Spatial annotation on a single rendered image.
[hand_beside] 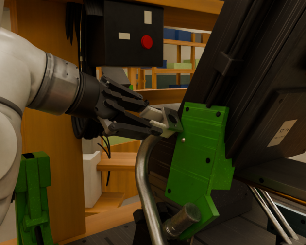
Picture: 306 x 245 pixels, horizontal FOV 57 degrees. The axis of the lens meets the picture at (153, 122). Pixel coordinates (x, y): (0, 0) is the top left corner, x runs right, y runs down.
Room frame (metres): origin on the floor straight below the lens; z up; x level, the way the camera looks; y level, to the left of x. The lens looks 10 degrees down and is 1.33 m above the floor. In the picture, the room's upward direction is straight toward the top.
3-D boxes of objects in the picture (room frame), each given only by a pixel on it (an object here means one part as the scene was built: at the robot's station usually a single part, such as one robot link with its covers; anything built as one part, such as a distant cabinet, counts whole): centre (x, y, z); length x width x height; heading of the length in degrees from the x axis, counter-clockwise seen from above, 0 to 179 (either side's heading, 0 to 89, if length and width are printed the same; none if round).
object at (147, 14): (0.77, 0.07, 1.42); 0.17 x 0.12 x 0.15; 124
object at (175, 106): (0.83, -0.15, 1.07); 0.30 x 0.18 x 0.34; 124
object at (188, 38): (6.66, -0.75, 1.14); 2.45 x 0.55 x 2.28; 132
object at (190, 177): (0.57, -0.11, 1.17); 0.13 x 0.12 x 0.20; 124
